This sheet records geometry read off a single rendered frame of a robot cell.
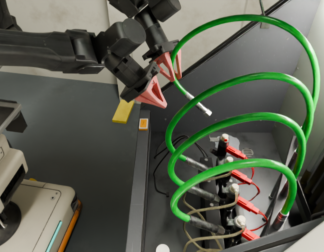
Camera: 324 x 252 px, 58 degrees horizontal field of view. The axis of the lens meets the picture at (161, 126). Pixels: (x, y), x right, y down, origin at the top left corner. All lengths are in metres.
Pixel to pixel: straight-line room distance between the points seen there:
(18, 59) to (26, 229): 1.26
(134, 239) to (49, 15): 2.28
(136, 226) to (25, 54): 0.51
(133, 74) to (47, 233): 1.17
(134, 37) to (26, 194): 1.38
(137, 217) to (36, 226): 0.94
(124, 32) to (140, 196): 0.48
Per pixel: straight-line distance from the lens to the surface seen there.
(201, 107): 0.85
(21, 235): 1.71
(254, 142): 1.22
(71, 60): 0.59
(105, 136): 2.38
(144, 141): 1.01
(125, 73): 0.66
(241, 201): 0.72
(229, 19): 0.70
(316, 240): 0.47
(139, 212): 0.85
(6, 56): 0.55
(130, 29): 0.61
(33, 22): 2.91
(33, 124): 2.66
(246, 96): 1.13
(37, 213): 1.74
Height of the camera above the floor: 1.69
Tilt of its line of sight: 44 degrees down
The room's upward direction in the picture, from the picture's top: straight up
